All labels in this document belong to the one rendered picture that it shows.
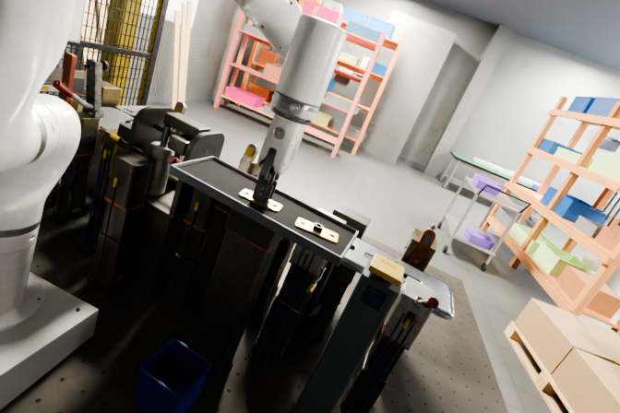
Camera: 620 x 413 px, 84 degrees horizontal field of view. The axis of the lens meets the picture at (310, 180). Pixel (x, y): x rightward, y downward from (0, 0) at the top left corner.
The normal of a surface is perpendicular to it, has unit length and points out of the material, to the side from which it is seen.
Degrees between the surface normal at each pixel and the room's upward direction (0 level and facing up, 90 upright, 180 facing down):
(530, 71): 90
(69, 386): 0
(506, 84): 90
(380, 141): 90
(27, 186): 33
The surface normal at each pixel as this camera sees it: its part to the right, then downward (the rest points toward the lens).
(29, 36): 0.61, 0.30
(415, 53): -0.23, 0.24
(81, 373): 0.36, -0.88
